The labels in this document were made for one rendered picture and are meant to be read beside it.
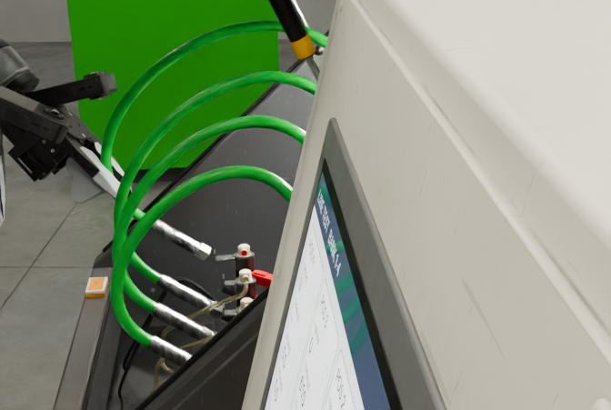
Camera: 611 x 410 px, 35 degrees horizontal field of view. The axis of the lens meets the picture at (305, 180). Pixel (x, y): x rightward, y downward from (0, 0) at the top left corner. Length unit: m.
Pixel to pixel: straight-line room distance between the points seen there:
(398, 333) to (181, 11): 4.11
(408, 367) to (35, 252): 3.76
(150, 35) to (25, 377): 1.88
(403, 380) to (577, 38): 0.22
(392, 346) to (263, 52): 4.13
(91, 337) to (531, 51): 1.07
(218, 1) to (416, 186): 4.05
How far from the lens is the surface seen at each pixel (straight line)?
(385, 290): 0.50
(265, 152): 1.61
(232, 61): 4.58
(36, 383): 3.25
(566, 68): 0.48
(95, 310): 1.56
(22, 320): 3.64
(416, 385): 0.43
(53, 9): 8.11
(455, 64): 0.49
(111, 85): 1.28
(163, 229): 1.32
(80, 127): 1.32
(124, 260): 1.07
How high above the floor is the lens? 1.66
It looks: 21 degrees down
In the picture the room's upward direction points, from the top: 1 degrees counter-clockwise
